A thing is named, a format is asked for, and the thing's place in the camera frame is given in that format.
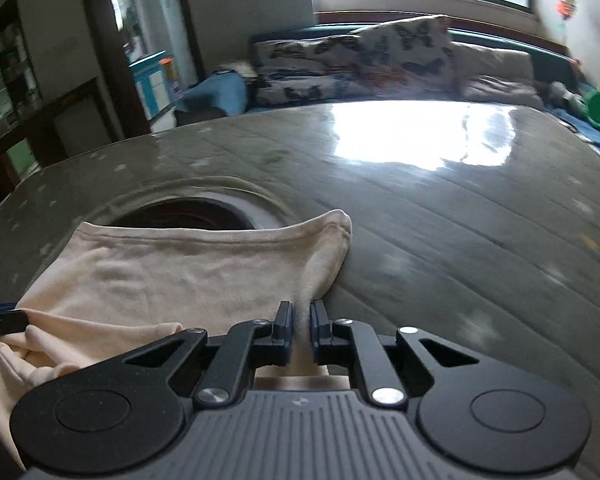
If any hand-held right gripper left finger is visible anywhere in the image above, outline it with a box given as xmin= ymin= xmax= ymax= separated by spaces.
xmin=122 ymin=300 xmax=295 ymax=409

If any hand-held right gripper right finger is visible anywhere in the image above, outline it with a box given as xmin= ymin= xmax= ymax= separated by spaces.
xmin=310 ymin=299 xmax=482 ymax=407

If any cream garment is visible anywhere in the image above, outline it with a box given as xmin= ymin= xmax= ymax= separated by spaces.
xmin=0 ymin=209 xmax=354 ymax=473

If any quilted star table cover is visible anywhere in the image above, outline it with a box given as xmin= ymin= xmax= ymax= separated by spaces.
xmin=0 ymin=100 xmax=600 ymax=441

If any round black induction cooker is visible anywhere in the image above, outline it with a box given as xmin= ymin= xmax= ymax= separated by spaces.
xmin=111 ymin=196 xmax=258 ymax=232

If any wooden counter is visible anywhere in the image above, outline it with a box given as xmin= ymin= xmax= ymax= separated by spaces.
xmin=41 ymin=76 xmax=152 ymax=167

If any wooden display cabinet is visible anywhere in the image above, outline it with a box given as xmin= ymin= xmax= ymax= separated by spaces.
xmin=0 ymin=0 xmax=45 ymax=213

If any blue towel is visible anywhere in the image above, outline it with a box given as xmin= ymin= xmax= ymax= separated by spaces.
xmin=174 ymin=72 xmax=249 ymax=117

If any blue and white kitchen cabinet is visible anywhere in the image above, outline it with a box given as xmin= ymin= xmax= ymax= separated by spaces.
xmin=129 ymin=50 xmax=169 ymax=122

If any beige knit blanket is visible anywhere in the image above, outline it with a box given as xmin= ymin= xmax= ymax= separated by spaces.
xmin=214 ymin=60 xmax=257 ymax=80

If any beige cushion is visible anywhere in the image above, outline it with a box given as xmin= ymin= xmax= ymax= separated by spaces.
xmin=451 ymin=41 xmax=547 ymax=109

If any teal sofa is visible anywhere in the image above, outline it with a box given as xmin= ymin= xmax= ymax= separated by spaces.
xmin=247 ymin=22 xmax=600 ymax=171

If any dark wooden door frame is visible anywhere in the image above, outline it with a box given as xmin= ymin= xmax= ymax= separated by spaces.
xmin=77 ymin=0 xmax=204 ymax=137

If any colourful wall toy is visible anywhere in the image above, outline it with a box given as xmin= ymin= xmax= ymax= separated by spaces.
xmin=555 ymin=0 xmax=581 ymax=24

